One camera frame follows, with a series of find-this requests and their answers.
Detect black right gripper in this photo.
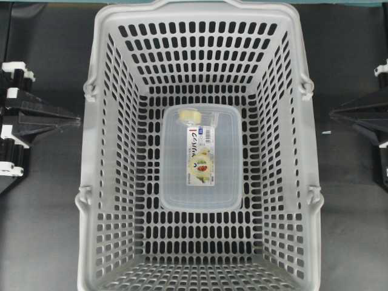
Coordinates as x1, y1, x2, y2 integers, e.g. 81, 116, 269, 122
329, 62, 387, 186

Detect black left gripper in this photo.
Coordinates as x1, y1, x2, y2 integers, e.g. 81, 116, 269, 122
1, 61, 81, 194

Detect grey plastic shopping basket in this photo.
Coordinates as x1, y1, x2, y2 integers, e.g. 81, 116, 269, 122
75, 1, 324, 290

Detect clear plastic food container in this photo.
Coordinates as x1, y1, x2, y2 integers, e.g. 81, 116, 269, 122
159, 104, 243, 213

